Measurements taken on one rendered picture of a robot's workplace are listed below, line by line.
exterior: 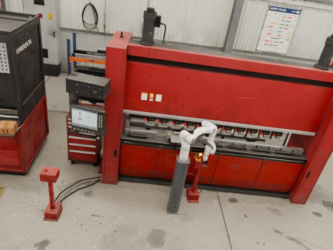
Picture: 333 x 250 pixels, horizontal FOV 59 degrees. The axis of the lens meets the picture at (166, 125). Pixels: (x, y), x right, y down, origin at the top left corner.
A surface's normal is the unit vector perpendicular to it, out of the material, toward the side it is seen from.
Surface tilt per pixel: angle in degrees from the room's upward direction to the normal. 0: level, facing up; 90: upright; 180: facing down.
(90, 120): 90
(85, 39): 90
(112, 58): 90
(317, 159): 90
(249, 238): 0
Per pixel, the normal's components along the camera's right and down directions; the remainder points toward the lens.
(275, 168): 0.00, 0.51
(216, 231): 0.14, -0.85
